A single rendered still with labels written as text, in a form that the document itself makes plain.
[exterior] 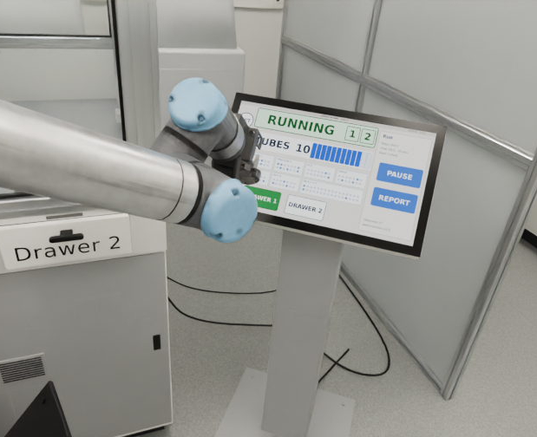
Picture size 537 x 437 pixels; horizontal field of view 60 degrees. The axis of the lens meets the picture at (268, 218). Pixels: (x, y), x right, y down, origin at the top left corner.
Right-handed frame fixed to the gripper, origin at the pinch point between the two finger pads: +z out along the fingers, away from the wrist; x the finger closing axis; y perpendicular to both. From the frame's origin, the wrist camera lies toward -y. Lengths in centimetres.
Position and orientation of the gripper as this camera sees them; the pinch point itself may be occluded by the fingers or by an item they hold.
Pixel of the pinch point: (246, 183)
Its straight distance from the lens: 96.6
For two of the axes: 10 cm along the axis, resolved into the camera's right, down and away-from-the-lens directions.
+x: -9.5, -2.1, 2.2
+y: 2.5, -9.6, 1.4
